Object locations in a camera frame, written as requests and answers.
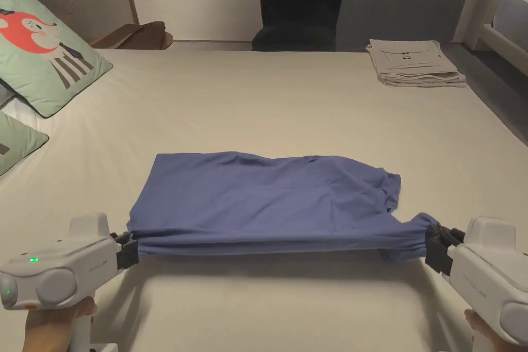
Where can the blue shirt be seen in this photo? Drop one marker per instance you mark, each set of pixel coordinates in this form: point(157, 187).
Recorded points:
point(268, 197)

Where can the bed with beige sheet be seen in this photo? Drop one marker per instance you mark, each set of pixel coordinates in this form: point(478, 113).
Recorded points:
point(264, 108)

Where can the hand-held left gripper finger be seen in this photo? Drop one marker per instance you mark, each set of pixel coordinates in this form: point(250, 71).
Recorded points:
point(120, 238)

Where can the brown cardboard pieces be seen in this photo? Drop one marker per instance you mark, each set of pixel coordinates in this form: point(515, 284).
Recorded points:
point(136, 34)

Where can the green cushion with fox print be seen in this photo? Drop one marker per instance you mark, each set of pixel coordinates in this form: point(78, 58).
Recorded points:
point(41, 51)

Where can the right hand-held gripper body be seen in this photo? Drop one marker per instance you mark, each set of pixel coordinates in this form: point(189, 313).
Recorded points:
point(486, 282)

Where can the person's right hand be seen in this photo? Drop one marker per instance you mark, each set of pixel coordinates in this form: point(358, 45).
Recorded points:
point(480, 333)

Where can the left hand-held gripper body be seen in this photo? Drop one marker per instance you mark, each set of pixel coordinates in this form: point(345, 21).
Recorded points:
point(62, 269)

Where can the folded beige garment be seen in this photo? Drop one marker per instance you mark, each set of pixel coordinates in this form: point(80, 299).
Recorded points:
point(412, 63)

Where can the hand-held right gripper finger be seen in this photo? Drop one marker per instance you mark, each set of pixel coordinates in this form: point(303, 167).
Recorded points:
point(456, 235)

